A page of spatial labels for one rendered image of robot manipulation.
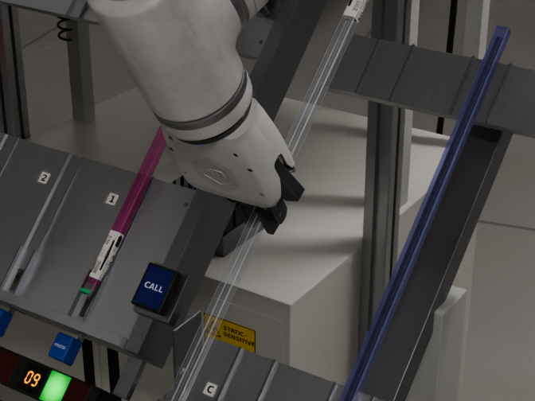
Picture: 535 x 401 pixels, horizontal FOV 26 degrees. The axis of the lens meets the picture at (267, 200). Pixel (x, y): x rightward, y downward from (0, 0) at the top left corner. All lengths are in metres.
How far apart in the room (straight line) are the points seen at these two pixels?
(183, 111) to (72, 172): 0.55
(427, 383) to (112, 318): 0.36
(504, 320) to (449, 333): 1.53
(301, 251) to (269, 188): 0.71
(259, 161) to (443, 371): 0.38
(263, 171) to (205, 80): 0.12
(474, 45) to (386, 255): 0.45
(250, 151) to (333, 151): 1.07
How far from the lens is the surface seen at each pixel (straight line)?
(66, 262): 1.40
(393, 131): 1.62
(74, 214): 1.42
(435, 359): 1.22
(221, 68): 0.91
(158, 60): 0.87
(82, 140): 2.09
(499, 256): 3.02
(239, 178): 0.99
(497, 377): 2.55
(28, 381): 1.39
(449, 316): 1.21
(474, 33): 1.98
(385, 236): 1.69
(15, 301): 1.39
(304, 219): 1.79
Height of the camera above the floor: 1.44
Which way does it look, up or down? 26 degrees down
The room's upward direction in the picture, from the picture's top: straight up
